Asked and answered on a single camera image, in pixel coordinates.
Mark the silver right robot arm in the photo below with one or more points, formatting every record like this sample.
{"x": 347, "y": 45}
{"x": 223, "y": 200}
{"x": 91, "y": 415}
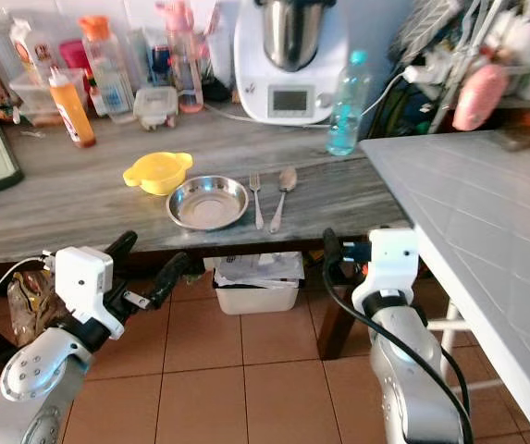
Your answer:
{"x": 412, "y": 379}

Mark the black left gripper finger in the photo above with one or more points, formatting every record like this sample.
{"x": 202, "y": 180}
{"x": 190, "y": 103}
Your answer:
{"x": 170, "y": 277}
{"x": 122, "y": 245}

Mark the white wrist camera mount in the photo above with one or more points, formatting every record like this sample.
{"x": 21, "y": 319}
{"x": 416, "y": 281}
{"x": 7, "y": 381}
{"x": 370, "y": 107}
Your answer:
{"x": 394, "y": 259}
{"x": 84, "y": 277}

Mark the round steel plate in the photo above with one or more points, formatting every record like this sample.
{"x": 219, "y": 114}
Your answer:
{"x": 207, "y": 205}

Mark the white table frame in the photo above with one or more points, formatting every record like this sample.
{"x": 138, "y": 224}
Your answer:
{"x": 449, "y": 342}

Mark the clear plastic box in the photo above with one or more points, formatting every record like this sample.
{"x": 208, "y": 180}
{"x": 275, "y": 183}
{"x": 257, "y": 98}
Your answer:
{"x": 33, "y": 97}

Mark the small lidded plastic container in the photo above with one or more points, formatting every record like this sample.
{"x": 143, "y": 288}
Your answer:
{"x": 155, "y": 108}

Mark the orange sauce bottle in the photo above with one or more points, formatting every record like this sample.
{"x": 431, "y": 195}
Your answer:
{"x": 75, "y": 116}

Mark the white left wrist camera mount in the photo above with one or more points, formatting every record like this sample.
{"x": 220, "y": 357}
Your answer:
{"x": 84, "y": 277}

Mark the dark wooden table leg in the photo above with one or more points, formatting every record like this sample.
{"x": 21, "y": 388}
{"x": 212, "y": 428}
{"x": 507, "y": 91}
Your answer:
{"x": 338, "y": 342}

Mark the patterned plastic bag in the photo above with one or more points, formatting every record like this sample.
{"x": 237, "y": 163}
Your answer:
{"x": 29, "y": 305}

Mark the grey striped cloth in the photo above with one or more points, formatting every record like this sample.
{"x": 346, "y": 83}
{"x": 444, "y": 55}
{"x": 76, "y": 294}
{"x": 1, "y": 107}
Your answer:
{"x": 426, "y": 28}

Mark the yellow plastic bowl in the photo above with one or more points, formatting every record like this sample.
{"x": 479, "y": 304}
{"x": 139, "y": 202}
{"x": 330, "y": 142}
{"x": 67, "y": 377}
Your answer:
{"x": 156, "y": 174}

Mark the steel spoon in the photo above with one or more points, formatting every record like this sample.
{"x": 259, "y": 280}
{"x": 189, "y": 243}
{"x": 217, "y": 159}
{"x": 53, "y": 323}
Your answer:
{"x": 288, "y": 178}

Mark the clear bottle pink cap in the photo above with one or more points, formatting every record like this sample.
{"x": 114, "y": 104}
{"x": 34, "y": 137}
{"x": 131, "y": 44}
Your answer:
{"x": 186, "y": 79}

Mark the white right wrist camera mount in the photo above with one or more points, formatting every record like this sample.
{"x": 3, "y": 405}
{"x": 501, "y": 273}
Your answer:
{"x": 394, "y": 259}

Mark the white bottle orange label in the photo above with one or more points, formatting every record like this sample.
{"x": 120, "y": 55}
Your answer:
{"x": 31, "y": 51}

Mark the blue labelled container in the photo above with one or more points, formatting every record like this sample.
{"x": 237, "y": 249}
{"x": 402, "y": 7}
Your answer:
{"x": 155, "y": 65}

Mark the turquoise water bottle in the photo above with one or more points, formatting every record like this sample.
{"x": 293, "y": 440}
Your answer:
{"x": 348, "y": 120}

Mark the white food processor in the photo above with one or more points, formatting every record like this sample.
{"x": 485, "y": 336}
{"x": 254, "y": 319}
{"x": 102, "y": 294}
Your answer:
{"x": 253, "y": 65}

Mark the steel fork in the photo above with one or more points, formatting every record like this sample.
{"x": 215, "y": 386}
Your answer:
{"x": 255, "y": 185}

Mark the clear bottle orange cap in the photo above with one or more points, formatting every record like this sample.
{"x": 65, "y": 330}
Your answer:
{"x": 112, "y": 83}

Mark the red plastic cup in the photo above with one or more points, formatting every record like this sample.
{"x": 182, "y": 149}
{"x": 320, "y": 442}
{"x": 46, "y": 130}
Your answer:
{"x": 72, "y": 54}

